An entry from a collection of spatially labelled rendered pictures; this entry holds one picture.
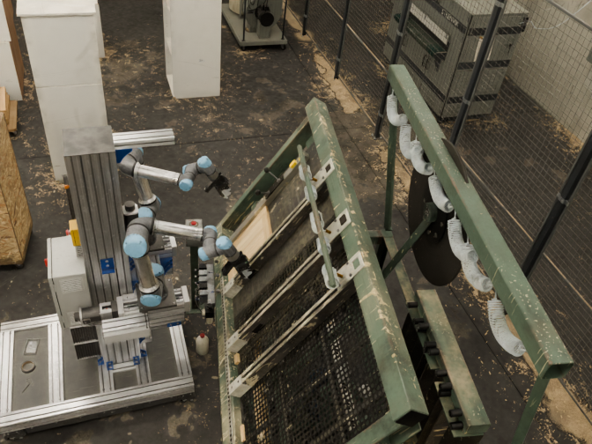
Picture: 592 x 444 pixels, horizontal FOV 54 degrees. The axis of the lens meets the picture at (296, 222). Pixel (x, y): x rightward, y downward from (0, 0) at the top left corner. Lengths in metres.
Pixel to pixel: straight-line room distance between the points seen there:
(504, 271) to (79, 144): 2.13
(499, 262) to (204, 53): 5.39
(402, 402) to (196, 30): 5.61
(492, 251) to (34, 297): 3.77
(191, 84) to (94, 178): 4.39
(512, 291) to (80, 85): 4.27
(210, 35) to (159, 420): 4.50
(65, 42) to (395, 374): 4.10
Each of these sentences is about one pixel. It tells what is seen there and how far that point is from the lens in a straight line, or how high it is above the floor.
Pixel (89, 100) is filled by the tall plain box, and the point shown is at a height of 0.92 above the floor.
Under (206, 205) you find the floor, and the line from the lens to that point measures 5.87.
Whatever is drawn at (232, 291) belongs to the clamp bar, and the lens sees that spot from 3.80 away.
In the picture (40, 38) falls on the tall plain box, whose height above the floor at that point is 1.53.
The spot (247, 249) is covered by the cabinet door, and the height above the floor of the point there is 1.10.
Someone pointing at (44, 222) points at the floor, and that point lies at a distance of 5.87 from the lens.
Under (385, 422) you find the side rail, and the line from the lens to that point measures 2.42.
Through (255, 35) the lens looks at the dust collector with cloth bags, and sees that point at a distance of 8.85.
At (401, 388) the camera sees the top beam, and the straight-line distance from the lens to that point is 2.31.
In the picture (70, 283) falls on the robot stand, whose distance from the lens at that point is 3.66.
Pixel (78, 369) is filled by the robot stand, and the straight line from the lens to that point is 4.46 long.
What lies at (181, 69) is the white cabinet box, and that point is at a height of 0.40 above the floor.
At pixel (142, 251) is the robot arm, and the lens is 3.15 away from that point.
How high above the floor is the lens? 3.83
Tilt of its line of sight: 42 degrees down
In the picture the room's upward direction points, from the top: 8 degrees clockwise
